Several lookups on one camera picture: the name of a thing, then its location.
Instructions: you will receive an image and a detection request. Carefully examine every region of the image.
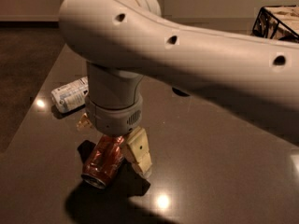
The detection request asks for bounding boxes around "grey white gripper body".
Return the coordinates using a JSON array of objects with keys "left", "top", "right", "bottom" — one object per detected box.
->
[{"left": 85, "top": 95, "right": 143, "bottom": 136}]

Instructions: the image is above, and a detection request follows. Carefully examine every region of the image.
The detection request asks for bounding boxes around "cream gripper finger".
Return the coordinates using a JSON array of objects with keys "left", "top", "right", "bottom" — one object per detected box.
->
[
  {"left": 121, "top": 127, "right": 152, "bottom": 178},
  {"left": 77, "top": 113, "right": 93, "bottom": 131}
]

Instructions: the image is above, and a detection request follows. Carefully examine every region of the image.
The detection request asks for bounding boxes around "red coke can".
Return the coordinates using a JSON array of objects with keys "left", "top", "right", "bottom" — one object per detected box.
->
[{"left": 81, "top": 134, "right": 124, "bottom": 189}]

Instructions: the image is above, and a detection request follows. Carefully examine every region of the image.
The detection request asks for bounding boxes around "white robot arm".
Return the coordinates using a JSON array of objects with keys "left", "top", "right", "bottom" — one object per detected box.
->
[{"left": 59, "top": 0, "right": 299, "bottom": 143}]

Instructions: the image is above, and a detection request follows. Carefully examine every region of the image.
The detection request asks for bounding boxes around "dark blue pepsi can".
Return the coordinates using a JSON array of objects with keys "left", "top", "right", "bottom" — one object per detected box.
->
[{"left": 172, "top": 87, "right": 190, "bottom": 97}]

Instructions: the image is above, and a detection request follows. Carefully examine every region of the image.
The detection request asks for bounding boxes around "clear plastic water bottle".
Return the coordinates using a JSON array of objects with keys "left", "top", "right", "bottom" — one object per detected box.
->
[{"left": 50, "top": 77, "right": 89, "bottom": 114}]

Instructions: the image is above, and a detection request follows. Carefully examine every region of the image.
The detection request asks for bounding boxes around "black wire basket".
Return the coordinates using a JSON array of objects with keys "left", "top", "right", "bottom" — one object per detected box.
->
[{"left": 251, "top": 6, "right": 299, "bottom": 43}]

